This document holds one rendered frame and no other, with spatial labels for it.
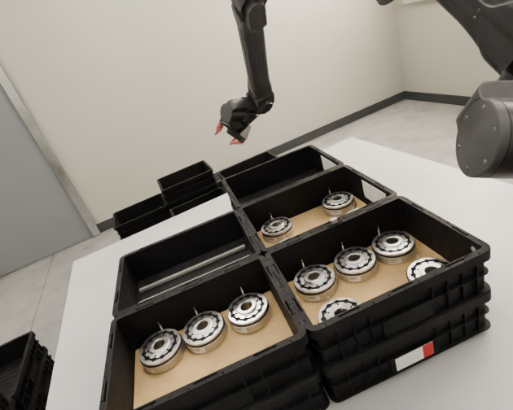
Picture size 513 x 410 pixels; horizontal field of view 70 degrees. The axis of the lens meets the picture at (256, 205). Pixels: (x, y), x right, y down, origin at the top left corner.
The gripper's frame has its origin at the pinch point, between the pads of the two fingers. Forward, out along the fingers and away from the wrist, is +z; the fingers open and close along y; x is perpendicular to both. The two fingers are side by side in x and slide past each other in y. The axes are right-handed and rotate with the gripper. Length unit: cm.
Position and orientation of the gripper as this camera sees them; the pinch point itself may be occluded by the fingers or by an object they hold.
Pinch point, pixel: (223, 137)
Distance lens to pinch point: 132.6
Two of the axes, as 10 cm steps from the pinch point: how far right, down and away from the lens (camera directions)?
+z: -5.6, 3.4, 7.6
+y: 7.9, 4.9, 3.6
